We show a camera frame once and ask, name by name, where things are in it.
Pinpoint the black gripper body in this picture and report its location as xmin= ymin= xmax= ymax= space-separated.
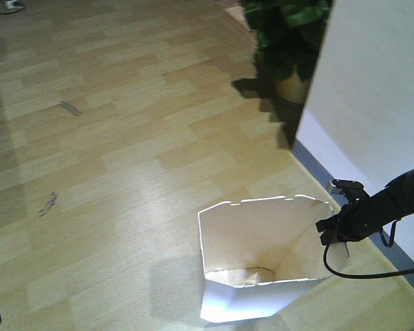
xmin=315 ymin=179 xmax=376 ymax=245

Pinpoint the white paper trash bin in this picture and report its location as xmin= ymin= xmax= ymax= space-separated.
xmin=198 ymin=194 xmax=350 ymax=323

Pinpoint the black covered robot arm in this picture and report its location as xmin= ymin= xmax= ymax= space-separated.
xmin=316 ymin=169 xmax=414 ymax=245

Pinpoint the green potted plant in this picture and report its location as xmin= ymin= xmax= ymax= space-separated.
xmin=239 ymin=0 xmax=333 ymax=104

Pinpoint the white shoe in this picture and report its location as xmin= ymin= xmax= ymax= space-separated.
xmin=3 ymin=0 xmax=26 ymax=13

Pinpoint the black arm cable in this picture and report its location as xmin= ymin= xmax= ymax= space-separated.
xmin=323 ymin=220 xmax=414 ymax=279

